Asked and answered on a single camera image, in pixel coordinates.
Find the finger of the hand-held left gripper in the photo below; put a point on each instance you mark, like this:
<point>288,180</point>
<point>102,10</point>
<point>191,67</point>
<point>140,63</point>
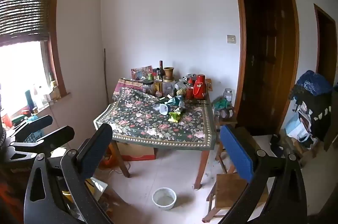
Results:
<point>37,123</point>
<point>56,135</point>

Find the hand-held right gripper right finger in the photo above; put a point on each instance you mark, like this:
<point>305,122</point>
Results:
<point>236,152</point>

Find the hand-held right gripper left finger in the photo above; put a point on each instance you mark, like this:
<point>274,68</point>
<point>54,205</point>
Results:
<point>95,155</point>

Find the green wrapper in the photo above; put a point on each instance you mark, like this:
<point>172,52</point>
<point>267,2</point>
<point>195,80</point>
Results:
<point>175,116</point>

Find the clear plastic lid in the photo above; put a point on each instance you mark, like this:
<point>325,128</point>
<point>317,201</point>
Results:
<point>156,107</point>

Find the teal wrapper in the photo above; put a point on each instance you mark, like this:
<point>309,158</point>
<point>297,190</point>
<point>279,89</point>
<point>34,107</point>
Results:
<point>174,101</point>

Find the white bowl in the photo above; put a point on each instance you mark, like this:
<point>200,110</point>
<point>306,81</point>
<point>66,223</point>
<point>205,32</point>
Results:
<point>164,199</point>

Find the blue printed bag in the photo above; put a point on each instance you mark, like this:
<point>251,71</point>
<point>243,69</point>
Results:
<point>34,135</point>

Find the orange plastic container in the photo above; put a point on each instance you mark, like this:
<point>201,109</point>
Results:
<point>108,158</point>

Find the teal bottle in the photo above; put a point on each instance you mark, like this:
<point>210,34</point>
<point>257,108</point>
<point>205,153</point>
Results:
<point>30,102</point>

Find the clear plastic bottle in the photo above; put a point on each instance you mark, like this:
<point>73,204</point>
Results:
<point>38,97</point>

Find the red cup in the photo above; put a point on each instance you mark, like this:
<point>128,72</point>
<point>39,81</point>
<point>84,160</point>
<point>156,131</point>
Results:
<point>6,120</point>

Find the small wooden side stool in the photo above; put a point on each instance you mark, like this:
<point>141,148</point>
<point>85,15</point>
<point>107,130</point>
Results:
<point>225,121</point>

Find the wooden table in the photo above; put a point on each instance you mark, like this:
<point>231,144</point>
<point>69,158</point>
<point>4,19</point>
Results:
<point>202,166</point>

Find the yellow oil bottle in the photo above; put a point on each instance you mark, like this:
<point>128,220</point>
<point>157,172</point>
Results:
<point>56,90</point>

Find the brown tape roll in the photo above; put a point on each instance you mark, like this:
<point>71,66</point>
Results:
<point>227,113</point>

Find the black shoes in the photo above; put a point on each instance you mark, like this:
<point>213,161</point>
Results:
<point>277,147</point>

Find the cardboard box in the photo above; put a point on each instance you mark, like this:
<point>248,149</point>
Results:
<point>137,152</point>

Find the green glass bottle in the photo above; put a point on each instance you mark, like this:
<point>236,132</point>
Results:
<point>51,80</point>

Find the green cloth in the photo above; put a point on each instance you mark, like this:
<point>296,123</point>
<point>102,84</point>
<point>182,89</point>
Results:
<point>219,104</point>

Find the empty glass jar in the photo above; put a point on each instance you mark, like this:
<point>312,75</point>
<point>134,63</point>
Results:
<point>228,96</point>

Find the floral tablecloth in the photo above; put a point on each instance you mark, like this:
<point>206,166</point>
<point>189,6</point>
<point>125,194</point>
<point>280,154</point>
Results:
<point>142,121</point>

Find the wooden rack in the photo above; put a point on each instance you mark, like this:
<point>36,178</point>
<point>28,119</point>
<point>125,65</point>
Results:
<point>298,147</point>

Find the light blue bag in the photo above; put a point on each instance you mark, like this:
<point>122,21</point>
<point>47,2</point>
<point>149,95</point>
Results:
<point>295,129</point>

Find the red thermos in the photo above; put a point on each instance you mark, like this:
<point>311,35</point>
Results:
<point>200,88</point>

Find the maroon striped cloth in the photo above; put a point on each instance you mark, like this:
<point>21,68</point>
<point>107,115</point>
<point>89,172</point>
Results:
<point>126,86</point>

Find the red sauce bottle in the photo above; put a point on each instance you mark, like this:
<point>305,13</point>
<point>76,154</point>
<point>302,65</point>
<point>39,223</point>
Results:
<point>189,90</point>

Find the gold ball ornament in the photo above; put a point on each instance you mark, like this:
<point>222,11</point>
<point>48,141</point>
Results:
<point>181,92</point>

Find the dark lidded jar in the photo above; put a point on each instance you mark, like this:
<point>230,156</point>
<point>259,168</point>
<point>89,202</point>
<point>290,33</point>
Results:
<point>148,87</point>

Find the small white carton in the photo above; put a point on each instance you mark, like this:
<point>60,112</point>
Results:
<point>180,84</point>

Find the pile of clothes and bags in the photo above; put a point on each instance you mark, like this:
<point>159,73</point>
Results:
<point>320,118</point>

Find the clear jar gold lid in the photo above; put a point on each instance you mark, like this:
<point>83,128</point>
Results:
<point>169,86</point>

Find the red printed packet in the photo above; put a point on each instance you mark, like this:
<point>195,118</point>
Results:
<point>141,73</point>

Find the yellow label liquor bottle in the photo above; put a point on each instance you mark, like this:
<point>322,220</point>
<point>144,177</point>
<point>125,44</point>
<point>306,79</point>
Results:
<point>158,84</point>

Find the green cap bottle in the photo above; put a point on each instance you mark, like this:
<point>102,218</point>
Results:
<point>150,77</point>

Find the dark wooden door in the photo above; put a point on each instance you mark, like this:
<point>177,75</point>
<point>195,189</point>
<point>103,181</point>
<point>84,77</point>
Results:
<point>266,55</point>

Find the blue patterned cloth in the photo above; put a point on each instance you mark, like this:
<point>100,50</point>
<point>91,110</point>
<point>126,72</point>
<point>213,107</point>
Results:
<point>314,82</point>

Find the brown ceramic vase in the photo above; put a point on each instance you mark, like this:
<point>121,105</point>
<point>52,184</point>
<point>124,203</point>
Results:
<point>168,72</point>

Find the dark wine bottle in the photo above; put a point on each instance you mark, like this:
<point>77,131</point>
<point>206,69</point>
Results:
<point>162,68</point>

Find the narrow wooden door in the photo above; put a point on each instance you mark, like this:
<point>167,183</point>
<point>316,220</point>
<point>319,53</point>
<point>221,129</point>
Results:
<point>326,41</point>

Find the beige light switch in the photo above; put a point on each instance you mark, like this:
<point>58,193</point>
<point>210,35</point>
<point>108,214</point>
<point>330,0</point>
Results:
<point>231,39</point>

